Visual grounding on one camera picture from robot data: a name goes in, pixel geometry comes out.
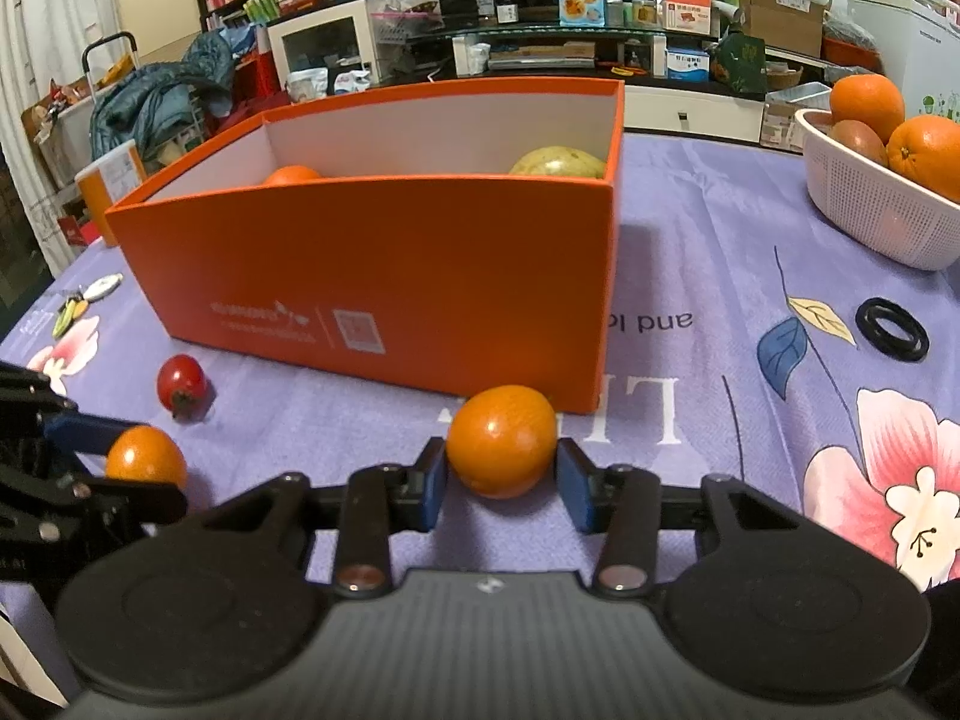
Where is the white plastic basket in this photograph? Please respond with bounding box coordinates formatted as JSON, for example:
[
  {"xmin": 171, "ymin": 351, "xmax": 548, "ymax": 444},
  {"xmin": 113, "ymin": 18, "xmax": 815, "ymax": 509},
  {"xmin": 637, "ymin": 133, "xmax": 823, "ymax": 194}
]
[{"xmin": 794, "ymin": 109, "xmax": 960, "ymax": 271}]

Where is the orange in basket front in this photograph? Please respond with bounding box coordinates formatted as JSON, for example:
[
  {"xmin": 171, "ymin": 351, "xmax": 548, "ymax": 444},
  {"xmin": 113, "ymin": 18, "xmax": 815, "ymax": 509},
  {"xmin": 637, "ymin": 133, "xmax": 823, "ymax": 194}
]
[{"xmin": 887, "ymin": 114, "xmax": 960, "ymax": 203}]

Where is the kumquat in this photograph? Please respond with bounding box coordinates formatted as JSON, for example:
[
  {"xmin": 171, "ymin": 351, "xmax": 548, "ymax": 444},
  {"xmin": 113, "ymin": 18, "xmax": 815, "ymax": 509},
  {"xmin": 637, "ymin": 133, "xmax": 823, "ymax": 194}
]
[
  {"xmin": 104, "ymin": 424, "xmax": 189, "ymax": 491},
  {"xmin": 446, "ymin": 385, "xmax": 558, "ymax": 499}
]

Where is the white small cabinet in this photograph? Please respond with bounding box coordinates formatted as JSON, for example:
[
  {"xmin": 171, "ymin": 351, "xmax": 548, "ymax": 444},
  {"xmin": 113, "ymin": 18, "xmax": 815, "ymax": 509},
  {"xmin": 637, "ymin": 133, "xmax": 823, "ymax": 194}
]
[{"xmin": 267, "ymin": 0, "xmax": 386, "ymax": 89}]

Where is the brown kiwi in basket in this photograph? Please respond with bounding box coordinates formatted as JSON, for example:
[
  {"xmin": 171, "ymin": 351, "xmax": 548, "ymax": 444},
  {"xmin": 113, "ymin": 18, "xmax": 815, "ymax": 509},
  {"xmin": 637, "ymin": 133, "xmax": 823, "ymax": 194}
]
[{"xmin": 830, "ymin": 119, "xmax": 889, "ymax": 167}]

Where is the orange in basket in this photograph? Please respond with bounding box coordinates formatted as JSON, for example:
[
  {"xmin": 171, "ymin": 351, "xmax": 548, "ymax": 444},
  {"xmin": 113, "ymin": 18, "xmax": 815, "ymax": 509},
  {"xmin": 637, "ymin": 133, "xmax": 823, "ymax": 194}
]
[
  {"xmin": 887, "ymin": 114, "xmax": 960, "ymax": 203},
  {"xmin": 830, "ymin": 73, "xmax": 907, "ymax": 143}
]

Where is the orange cardboard box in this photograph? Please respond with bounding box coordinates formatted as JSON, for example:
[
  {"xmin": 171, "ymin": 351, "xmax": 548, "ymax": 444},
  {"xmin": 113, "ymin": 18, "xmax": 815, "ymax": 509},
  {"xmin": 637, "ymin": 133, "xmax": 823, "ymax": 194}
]
[{"xmin": 107, "ymin": 76, "xmax": 625, "ymax": 413}]

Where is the large orange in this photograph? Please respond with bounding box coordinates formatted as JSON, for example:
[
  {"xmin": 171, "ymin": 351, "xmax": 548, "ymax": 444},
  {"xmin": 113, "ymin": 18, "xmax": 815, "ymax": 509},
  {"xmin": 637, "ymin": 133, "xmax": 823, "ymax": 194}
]
[{"xmin": 263, "ymin": 164, "xmax": 320, "ymax": 187}]

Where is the orange in basket back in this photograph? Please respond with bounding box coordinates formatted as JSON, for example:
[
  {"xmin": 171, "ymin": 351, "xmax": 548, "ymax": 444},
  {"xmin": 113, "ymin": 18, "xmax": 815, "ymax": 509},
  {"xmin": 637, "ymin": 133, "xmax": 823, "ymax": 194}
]
[{"xmin": 830, "ymin": 73, "xmax": 907, "ymax": 143}]

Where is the red cherry tomato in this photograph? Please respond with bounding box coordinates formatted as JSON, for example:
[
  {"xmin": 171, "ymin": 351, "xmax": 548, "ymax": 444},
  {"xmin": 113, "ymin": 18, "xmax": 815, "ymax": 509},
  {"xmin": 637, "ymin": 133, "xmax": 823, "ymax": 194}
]
[{"xmin": 156, "ymin": 355, "xmax": 208, "ymax": 418}]

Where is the black rubber ring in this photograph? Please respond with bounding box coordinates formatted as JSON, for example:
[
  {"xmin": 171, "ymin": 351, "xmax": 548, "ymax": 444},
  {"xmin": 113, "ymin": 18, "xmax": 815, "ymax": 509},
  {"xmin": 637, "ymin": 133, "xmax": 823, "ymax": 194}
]
[{"xmin": 854, "ymin": 296, "xmax": 932, "ymax": 364}]

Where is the blue jacket pile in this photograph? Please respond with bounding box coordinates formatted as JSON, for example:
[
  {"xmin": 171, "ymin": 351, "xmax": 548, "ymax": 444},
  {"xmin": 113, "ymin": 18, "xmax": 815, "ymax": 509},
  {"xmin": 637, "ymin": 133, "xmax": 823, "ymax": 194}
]
[{"xmin": 89, "ymin": 32, "xmax": 235, "ymax": 160}]

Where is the white freezer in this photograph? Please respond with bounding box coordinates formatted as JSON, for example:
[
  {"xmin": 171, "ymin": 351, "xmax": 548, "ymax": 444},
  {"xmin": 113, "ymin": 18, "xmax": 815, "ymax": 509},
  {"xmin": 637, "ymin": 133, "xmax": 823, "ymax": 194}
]
[{"xmin": 848, "ymin": 0, "xmax": 958, "ymax": 121}]

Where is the purple floral tablecloth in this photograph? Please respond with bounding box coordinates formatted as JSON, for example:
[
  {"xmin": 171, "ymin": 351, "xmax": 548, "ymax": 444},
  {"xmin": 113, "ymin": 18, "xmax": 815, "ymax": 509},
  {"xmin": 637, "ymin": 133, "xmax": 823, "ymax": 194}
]
[{"xmin": 0, "ymin": 130, "xmax": 960, "ymax": 699}]

